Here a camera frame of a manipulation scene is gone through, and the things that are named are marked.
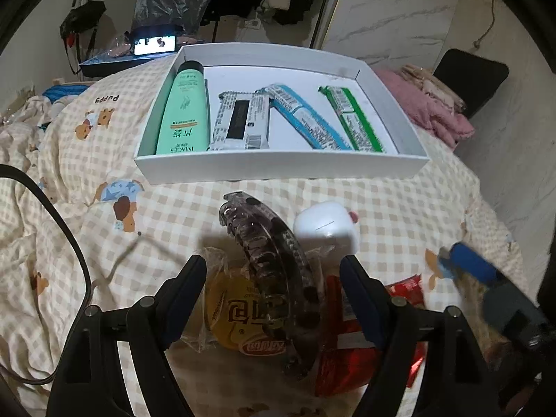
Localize dark translucent hair claw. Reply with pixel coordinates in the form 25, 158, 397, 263
218, 191, 324, 378

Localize black cable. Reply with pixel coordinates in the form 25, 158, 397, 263
0, 164, 93, 385

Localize grey plastic bag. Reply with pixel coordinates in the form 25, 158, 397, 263
130, 0, 229, 40

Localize yellow snack in clear wrapper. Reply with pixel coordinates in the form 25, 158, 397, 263
180, 247, 305, 354

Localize white earbuds case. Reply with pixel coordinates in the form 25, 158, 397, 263
293, 201, 360, 255

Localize pink fluffy blanket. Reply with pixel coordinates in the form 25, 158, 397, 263
376, 68, 476, 148

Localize lit smartphone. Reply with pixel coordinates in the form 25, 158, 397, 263
132, 35, 177, 56

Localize white cardboard box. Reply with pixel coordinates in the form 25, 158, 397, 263
134, 42, 431, 185

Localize mint green bottle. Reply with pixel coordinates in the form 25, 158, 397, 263
155, 61, 209, 155

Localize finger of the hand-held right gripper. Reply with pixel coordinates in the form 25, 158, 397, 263
439, 243, 500, 289

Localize white and black packet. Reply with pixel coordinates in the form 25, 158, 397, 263
207, 89, 272, 152

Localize blue striped cloth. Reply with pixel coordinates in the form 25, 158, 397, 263
42, 82, 94, 103

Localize green snack packet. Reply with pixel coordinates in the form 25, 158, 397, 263
318, 86, 386, 154

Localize black hanging bag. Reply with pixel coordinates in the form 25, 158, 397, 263
60, 1, 107, 40

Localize red snack packet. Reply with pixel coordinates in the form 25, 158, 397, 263
315, 273, 428, 398

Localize clear plastic bag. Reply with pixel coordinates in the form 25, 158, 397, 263
104, 32, 135, 57

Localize blue snack packet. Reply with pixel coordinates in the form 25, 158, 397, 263
255, 83, 352, 152

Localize beige folded clothes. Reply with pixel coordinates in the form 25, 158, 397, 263
402, 64, 465, 116

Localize checked printed blanket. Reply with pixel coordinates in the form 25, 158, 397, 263
0, 54, 528, 417

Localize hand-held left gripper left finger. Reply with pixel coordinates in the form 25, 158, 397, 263
46, 254, 208, 417

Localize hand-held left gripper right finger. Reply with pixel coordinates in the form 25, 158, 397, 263
340, 254, 502, 417

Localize brown hanging cord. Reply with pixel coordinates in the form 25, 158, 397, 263
474, 0, 497, 50

